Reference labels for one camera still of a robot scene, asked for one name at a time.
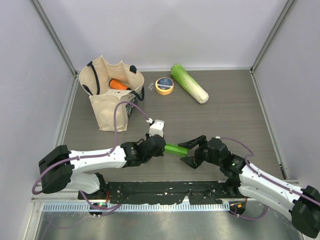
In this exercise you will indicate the orange bottle in bag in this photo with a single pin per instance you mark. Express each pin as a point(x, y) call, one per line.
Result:
point(118, 85)

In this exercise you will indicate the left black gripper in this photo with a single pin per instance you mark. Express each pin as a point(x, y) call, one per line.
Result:
point(160, 154)

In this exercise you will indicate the yellow masking tape roll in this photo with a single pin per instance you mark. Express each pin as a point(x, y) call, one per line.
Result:
point(164, 86)

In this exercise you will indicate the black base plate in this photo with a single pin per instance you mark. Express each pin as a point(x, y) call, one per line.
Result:
point(167, 192)

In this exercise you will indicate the white slotted cable duct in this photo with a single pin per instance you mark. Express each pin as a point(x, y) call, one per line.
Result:
point(183, 207)

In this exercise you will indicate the napa cabbage toy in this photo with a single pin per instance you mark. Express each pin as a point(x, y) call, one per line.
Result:
point(188, 83)

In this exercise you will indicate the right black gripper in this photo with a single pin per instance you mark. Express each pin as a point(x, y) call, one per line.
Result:
point(194, 161)

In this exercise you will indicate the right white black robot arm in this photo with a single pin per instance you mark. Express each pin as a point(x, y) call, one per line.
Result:
point(299, 205)

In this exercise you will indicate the beige canvas tote bag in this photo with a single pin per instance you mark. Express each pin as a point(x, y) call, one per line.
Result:
point(94, 79)

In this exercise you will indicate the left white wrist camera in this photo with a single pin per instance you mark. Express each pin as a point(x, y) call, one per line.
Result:
point(156, 127)

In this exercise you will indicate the aluminium frame rail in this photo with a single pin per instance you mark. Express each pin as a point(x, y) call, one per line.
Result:
point(61, 196)

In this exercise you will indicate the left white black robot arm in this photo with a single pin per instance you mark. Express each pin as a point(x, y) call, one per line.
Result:
point(78, 170)

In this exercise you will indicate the green paper box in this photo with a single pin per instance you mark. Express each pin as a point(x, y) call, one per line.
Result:
point(175, 150)

